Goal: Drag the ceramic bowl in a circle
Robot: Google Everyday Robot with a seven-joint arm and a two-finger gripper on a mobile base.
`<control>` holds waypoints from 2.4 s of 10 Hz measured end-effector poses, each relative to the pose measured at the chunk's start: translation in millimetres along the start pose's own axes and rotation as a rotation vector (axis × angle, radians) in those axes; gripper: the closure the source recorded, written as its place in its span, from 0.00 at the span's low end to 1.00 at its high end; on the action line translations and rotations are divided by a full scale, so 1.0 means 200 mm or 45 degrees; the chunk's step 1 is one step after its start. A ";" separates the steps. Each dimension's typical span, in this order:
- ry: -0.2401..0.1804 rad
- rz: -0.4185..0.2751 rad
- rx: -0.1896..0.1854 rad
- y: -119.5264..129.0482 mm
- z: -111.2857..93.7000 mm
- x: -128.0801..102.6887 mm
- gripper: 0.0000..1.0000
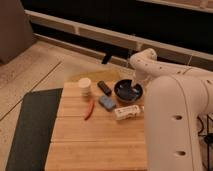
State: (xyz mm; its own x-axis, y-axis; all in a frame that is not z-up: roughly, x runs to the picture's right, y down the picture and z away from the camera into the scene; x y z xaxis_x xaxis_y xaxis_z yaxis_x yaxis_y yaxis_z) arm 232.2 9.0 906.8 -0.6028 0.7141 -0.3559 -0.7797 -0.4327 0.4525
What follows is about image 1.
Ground blue sponge block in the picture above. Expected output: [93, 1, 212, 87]
[98, 95, 116, 111]

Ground red chili pepper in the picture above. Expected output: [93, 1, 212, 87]
[84, 99, 95, 120]

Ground brown cabinet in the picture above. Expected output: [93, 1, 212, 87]
[0, 0, 36, 64]

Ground dark grey floor mat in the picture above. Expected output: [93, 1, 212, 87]
[5, 88, 62, 171]

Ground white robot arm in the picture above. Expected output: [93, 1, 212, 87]
[130, 48, 213, 171]

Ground black table leg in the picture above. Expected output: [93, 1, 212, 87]
[101, 53, 112, 64]

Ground black cables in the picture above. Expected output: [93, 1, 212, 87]
[197, 113, 213, 171]

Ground dark ceramic bowl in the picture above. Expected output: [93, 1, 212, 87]
[114, 79, 143, 103]

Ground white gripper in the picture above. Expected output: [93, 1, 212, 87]
[133, 71, 149, 87]

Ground white cylindrical cup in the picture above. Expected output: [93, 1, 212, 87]
[78, 77, 91, 96]

